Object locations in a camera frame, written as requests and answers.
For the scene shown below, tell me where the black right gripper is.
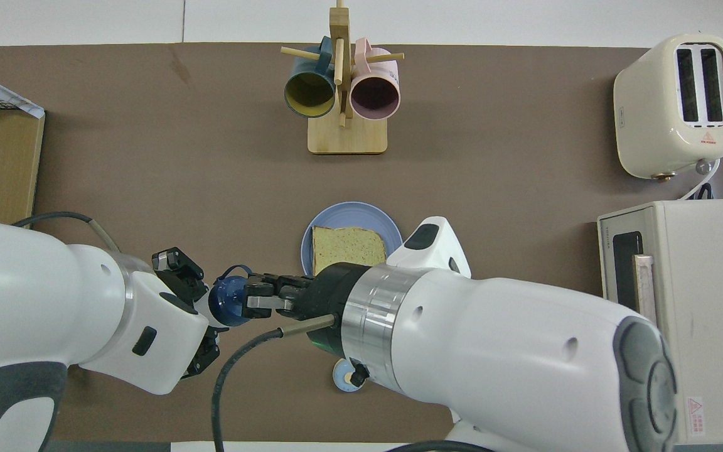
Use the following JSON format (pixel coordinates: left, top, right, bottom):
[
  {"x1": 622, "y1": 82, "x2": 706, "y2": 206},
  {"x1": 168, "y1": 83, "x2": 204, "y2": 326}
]
[{"x1": 151, "y1": 248, "x2": 362, "y2": 380}]

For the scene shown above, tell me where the white bottle with navy cap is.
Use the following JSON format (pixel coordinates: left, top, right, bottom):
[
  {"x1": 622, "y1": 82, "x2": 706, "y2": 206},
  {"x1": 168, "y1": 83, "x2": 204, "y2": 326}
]
[{"x1": 195, "y1": 265, "x2": 255, "y2": 328}]

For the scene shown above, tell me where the toasted bread slice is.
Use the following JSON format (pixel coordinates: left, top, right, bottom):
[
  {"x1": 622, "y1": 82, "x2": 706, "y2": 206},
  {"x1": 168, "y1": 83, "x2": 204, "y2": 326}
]
[{"x1": 311, "y1": 226, "x2": 388, "y2": 277}]

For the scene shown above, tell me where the blue round plate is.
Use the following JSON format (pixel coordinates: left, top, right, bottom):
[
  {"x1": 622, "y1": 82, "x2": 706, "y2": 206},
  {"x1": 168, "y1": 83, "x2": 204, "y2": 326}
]
[{"x1": 301, "y1": 202, "x2": 403, "y2": 277}]

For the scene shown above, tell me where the small blue wooden-knob bell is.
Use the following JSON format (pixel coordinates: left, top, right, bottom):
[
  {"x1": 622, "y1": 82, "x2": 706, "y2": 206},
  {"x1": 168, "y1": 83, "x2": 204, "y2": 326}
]
[{"x1": 333, "y1": 358, "x2": 362, "y2": 393}]

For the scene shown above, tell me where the brown table mat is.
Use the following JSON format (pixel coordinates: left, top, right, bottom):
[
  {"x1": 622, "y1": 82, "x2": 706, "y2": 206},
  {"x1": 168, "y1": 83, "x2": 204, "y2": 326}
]
[{"x1": 0, "y1": 42, "x2": 723, "y2": 443}]

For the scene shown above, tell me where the wooden mug rack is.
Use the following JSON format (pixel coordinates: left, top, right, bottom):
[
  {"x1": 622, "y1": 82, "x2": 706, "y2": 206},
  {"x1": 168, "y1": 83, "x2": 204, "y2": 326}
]
[{"x1": 281, "y1": 0, "x2": 405, "y2": 155}]

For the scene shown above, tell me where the teal mug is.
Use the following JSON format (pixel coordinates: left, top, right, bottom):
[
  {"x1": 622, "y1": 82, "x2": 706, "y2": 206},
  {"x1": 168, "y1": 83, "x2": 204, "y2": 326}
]
[{"x1": 284, "y1": 36, "x2": 337, "y2": 119}]

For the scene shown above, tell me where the pink ribbed mug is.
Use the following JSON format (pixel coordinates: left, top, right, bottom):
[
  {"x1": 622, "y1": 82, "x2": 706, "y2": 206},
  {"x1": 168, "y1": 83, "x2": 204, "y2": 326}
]
[{"x1": 349, "y1": 38, "x2": 402, "y2": 122}]

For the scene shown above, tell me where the cream two-slot toaster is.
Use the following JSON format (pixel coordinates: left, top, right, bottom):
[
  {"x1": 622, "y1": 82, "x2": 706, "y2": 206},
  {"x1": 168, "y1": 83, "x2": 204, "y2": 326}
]
[{"x1": 613, "y1": 34, "x2": 723, "y2": 180}]

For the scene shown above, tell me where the white toaster oven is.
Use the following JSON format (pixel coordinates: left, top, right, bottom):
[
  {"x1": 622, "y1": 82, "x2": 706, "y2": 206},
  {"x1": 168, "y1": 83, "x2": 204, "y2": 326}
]
[{"x1": 597, "y1": 200, "x2": 723, "y2": 445}]

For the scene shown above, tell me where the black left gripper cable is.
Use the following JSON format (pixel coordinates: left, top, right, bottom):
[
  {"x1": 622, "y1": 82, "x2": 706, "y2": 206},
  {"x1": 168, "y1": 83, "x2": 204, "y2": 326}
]
[{"x1": 13, "y1": 212, "x2": 121, "y2": 253}]

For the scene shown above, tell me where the wooden shelf with wire basket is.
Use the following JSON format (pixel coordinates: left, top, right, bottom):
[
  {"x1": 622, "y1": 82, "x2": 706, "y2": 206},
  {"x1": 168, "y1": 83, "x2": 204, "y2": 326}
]
[{"x1": 0, "y1": 82, "x2": 46, "y2": 227}]

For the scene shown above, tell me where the white toaster power cord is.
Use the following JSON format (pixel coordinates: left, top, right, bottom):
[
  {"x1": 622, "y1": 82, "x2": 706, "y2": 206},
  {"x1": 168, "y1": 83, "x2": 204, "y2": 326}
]
[{"x1": 678, "y1": 160, "x2": 723, "y2": 200}]

